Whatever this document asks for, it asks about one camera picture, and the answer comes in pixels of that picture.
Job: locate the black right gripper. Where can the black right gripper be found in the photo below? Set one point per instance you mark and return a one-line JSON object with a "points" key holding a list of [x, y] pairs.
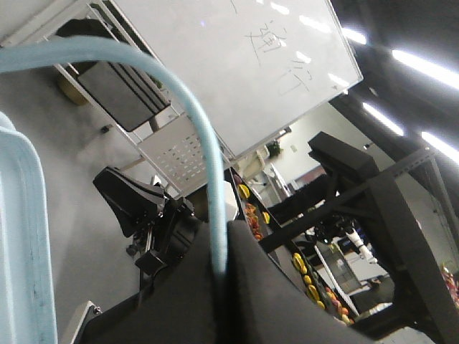
{"points": [[150, 218]]}

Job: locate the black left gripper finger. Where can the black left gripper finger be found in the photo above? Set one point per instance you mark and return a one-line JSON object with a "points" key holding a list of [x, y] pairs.
{"points": [[266, 307]]}

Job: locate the light blue plastic basket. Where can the light blue plastic basket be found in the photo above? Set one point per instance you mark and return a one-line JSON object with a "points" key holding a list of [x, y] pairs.
{"points": [[81, 248]]}

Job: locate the black fruit display stand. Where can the black fruit display stand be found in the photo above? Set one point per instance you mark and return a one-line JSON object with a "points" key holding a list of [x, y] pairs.
{"points": [[366, 206]]}

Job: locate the grey folding chair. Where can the grey folding chair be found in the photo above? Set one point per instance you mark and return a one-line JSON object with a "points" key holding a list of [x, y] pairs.
{"points": [[128, 95]]}

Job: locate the whiteboard on stand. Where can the whiteboard on stand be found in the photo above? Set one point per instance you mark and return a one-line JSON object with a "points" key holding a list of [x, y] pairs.
{"points": [[255, 66]]}

